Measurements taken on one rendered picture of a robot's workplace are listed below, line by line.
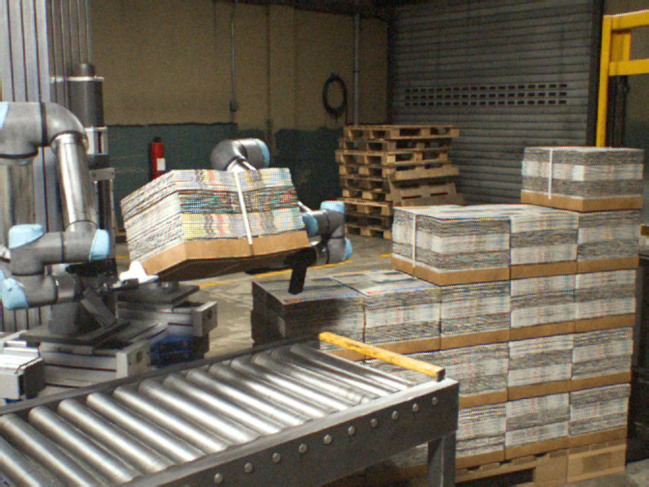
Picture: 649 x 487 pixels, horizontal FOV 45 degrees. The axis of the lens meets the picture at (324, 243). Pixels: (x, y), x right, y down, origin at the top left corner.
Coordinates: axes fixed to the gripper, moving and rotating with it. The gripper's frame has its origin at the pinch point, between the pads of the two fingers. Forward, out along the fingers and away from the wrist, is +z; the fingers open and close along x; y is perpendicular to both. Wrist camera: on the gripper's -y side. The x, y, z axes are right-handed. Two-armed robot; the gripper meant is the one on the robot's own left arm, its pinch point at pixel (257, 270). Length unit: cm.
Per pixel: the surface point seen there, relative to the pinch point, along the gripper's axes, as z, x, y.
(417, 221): -81, -8, 9
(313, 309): -29.9, -16.0, -13.6
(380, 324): -53, -11, -23
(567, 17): -725, -270, 275
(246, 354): 15.9, 8.7, -22.4
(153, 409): 53, 25, -29
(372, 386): 8, 45, -37
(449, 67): -727, -455, 293
